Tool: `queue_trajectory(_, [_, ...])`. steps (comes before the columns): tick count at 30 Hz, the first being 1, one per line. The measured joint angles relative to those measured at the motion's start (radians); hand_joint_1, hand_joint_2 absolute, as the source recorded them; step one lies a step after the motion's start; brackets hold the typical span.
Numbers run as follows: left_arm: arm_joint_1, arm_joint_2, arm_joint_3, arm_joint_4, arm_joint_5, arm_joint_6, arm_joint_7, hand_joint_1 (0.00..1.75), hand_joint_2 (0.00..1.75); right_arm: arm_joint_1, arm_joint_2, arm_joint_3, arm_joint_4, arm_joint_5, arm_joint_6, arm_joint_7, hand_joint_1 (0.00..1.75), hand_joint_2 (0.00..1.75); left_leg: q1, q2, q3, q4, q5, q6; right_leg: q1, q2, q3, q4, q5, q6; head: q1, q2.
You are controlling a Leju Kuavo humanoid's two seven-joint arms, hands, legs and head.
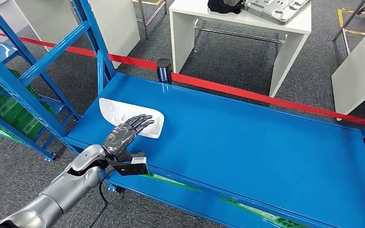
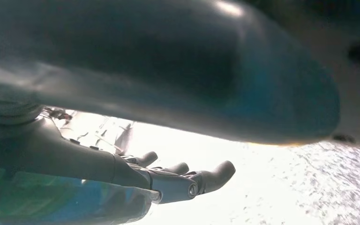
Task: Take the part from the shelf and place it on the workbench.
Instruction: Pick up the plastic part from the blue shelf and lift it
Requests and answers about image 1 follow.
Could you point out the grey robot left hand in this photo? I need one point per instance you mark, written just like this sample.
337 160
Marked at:
122 135

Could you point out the white plastic shell part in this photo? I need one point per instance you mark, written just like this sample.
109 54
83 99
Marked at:
116 110

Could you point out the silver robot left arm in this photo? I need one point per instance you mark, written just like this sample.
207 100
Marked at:
59 188

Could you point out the long blue steel shelf rack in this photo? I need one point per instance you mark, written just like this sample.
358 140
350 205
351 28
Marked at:
233 141

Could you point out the white workbench table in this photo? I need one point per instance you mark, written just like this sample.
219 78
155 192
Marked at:
201 15

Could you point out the small blue steel shelf rack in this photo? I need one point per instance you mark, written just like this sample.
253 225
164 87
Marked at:
0 47

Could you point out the grey metal tray part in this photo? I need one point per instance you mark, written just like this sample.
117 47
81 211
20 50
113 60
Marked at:
273 12

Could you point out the white panel table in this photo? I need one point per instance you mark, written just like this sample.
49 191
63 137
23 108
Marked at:
116 25
358 78

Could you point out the yellow floor tape square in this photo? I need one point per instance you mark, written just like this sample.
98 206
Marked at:
151 3
340 19

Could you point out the black bag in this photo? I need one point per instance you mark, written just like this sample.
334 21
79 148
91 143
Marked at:
223 7

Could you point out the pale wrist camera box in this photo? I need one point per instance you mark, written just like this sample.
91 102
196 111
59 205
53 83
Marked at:
139 160

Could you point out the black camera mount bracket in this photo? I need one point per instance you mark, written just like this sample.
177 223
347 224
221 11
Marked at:
129 170

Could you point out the black belt stanchion post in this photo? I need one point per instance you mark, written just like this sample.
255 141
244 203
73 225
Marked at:
164 70

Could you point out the chrome metal table frame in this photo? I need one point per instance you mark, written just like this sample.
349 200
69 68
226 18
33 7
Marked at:
141 19

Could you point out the chrome metal pole frame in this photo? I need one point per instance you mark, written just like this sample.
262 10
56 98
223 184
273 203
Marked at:
349 20

